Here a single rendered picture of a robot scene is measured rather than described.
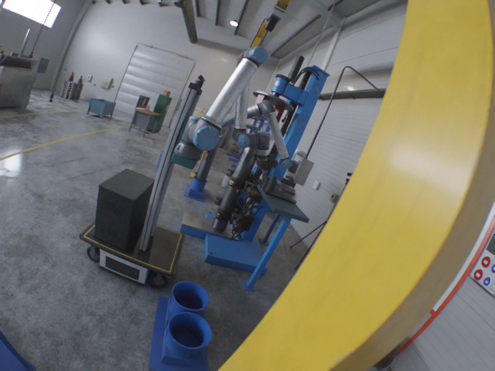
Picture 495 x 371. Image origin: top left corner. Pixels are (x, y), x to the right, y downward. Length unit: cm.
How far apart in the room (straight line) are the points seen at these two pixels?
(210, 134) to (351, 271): 107
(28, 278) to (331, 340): 212
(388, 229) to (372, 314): 9
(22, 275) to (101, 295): 78
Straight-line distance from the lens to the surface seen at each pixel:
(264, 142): 144
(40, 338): 184
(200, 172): 410
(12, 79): 851
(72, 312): 191
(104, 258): 202
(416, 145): 25
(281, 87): 282
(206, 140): 121
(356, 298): 25
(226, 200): 288
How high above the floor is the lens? 161
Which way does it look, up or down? 14 degrees down
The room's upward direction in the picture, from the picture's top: 24 degrees clockwise
